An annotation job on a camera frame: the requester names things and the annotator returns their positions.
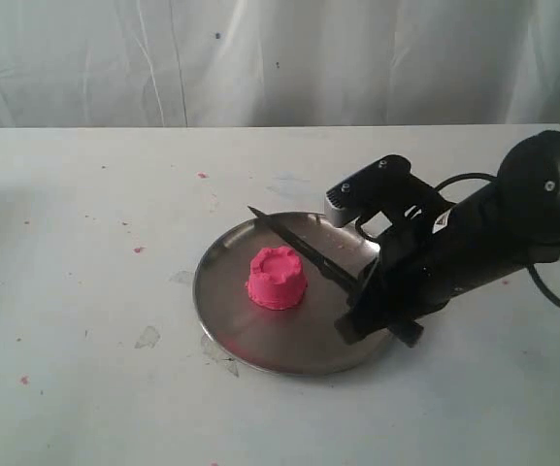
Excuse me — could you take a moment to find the black plastic knife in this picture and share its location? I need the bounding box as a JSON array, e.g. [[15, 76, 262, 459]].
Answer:
[[247, 206, 357, 294]]

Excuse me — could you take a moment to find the round stainless steel plate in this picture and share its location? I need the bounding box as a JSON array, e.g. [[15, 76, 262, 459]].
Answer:
[[192, 218, 394, 376]]

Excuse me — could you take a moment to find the pink play dough lump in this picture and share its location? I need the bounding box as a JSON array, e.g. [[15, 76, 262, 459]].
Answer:
[[246, 246, 308, 311]]

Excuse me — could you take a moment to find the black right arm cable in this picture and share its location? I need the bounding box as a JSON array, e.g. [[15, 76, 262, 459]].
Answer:
[[437, 172, 560, 319]]

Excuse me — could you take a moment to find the white backdrop curtain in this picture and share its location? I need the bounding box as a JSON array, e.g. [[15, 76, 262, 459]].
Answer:
[[0, 1, 560, 127]]

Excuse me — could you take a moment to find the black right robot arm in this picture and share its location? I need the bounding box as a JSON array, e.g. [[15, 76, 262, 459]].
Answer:
[[327, 130, 560, 346]]

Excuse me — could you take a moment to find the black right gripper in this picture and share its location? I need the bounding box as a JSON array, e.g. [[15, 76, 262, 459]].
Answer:
[[334, 186, 532, 348]]

